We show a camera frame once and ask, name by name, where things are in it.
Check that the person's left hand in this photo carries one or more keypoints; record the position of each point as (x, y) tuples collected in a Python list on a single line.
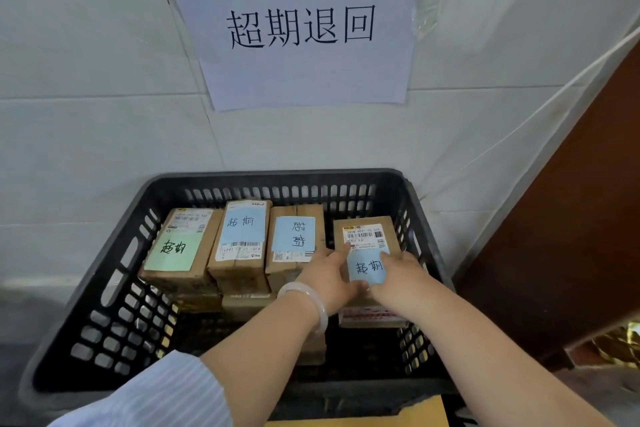
[(330, 281)]

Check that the person's right hand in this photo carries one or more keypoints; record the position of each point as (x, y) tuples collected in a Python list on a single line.
[(410, 286)]

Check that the cardboard box small blue note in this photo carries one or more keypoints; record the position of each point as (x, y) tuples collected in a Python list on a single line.
[(370, 236)]

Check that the black plastic crate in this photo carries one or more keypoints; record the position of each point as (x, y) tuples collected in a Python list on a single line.
[(280, 179)]

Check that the cardboard box black print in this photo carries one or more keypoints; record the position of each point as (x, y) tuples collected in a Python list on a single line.
[(400, 414)]

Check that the box with green note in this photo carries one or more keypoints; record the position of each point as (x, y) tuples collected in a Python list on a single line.
[(175, 281)]

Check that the person's right forearm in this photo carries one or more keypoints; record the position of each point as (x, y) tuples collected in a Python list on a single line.
[(500, 371)]

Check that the person's left forearm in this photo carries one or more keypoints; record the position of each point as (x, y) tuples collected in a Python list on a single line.
[(250, 366)]

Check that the brown wooden cabinet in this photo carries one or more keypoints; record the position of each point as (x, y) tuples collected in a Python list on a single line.
[(560, 241)]

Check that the white paper sign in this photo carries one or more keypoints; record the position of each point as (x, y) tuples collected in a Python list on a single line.
[(300, 76)]

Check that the light blue striped sleeve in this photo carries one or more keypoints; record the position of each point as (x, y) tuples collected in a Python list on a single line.
[(150, 391)]

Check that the gold foil ornament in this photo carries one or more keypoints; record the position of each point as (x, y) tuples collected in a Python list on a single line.
[(620, 344)]

